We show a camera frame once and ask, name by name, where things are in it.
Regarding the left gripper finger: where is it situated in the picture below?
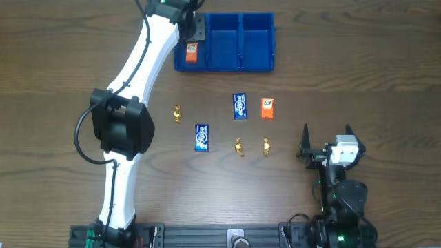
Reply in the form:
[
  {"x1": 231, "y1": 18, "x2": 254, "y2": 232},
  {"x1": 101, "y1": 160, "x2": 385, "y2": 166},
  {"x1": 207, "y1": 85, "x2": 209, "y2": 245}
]
[{"x1": 192, "y1": 13, "x2": 207, "y2": 43}]

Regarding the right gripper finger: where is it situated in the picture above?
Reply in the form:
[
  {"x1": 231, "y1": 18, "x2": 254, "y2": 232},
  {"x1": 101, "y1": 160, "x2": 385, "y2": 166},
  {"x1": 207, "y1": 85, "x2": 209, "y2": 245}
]
[
  {"x1": 345, "y1": 124, "x2": 367, "y2": 169},
  {"x1": 298, "y1": 123, "x2": 312, "y2": 151}
]

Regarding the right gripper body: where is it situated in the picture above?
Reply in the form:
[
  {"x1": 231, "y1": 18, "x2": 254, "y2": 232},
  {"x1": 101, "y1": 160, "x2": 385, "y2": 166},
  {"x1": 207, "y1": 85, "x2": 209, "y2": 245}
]
[{"x1": 298, "y1": 147, "x2": 329, "y2": 169}]

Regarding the orange candy box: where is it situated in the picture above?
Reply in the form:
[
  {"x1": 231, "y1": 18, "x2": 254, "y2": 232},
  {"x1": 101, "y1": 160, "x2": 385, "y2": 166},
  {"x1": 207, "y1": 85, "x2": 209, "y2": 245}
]
[
  {"x1": 260, "y1": 97, "x2": 276, "y2": 120},
  {"x1": 185, "y1": 42, "x2": 200, "y2": 65}
]

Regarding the blue candy pack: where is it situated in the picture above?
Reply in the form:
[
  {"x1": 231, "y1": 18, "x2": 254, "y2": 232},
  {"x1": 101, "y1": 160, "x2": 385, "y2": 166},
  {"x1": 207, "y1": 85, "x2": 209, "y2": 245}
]
[
  {"x1": 194, "y1": 123, "x2": 210, "y2": 152},
  {"x1": 232, "y1": 92, "x2": 248, "y2": 121}
]

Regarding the blue tray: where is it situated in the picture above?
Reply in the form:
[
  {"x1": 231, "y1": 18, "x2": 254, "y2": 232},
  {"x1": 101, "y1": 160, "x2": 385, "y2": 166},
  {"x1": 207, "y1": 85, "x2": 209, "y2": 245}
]
[{"x1": 174, "y1": 12, "x2": 276, "y2": 73}]

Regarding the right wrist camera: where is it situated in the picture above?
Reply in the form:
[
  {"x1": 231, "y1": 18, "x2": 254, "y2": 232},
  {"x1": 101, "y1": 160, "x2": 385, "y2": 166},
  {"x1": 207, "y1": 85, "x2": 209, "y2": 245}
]
[{"x1": 329, "y1": 134, "x2": 360, "y2": 167}]

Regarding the mounting rail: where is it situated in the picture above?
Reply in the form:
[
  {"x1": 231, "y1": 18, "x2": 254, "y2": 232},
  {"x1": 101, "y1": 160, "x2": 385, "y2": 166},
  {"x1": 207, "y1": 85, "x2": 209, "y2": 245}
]
[{"x1": 68, "y1": 223, "x2": 313, "y2": 248}]

